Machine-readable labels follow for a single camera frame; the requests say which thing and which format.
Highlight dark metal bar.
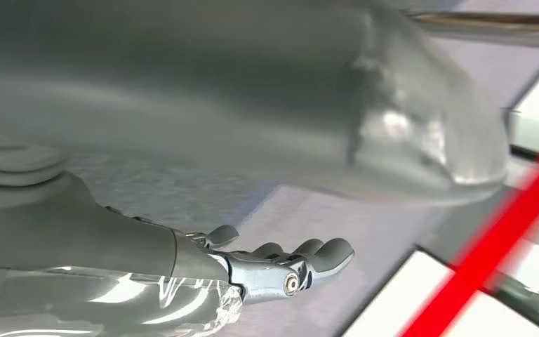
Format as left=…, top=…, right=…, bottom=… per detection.
left=406, top=10, right=539, bottom=48

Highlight ribbed grey right arm sleeve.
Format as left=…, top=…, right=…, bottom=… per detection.
left=0, top=116, right=72, bottom=213

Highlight red tape strip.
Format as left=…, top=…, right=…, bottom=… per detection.
left=399, top=135, right=539, bottom=337

